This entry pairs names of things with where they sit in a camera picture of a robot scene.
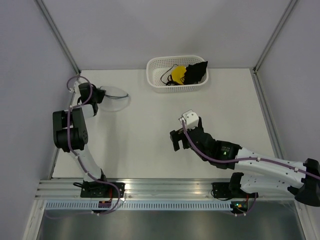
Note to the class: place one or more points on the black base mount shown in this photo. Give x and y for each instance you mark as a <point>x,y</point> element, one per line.
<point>98,190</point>
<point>221,191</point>

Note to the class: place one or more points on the black lace bra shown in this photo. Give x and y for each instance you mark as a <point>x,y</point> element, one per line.
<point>194,73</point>

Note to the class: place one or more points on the right aluminium frame post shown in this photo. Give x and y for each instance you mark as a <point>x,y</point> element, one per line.
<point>276,32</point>

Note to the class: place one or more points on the left aluminium frame post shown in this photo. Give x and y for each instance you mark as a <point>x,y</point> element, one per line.
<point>57,34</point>

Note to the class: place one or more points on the aluminium frame post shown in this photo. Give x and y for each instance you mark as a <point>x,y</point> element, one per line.
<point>276,32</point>
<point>57,34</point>

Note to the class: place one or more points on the aluminium mounting rail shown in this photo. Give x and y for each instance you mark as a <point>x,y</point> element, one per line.
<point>135,189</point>

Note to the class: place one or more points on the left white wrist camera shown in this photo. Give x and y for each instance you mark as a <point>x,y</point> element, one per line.
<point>73,84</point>

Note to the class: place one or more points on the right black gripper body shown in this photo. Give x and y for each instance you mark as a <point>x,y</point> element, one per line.
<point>200,126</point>

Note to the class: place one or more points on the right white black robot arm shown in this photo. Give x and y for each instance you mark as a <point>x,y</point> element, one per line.
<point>253,172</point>

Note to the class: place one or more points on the white perforated plastic basket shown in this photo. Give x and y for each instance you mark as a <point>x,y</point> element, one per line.
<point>157,66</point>

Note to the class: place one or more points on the yellow bra black trim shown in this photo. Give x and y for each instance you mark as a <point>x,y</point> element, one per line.
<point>174,76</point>

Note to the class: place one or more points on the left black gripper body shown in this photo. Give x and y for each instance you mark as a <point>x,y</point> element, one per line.
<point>98,95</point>

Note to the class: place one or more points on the white slotted cable duct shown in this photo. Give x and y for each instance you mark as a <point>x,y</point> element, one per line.
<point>151,205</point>

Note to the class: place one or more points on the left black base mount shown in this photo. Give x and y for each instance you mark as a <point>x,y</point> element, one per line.
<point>98,190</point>

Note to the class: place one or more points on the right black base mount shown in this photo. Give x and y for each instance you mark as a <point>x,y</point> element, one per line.
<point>221,191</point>

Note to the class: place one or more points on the round white mesh laundry bag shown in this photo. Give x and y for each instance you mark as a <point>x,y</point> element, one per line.
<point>115,99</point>

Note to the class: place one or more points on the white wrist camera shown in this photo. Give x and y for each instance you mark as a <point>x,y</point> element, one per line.
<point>189,119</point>
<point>73,84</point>

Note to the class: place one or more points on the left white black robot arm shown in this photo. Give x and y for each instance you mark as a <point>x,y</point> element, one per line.
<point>70,132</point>

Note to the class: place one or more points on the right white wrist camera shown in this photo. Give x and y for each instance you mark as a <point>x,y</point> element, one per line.
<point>189,119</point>

